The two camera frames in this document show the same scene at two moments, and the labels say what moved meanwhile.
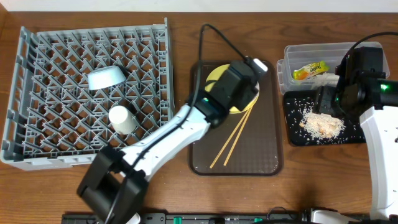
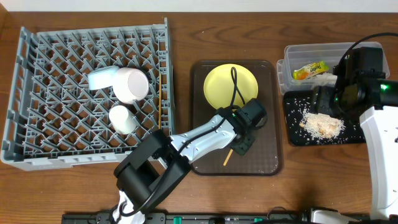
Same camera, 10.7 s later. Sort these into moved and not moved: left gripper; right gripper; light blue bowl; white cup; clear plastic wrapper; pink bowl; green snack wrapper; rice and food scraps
Moved: left gripper; pink bowl
Not moved: green snack wrapper; white cup; clear plastic wrapper; light blue bowl; rice and food scraps; right gripper
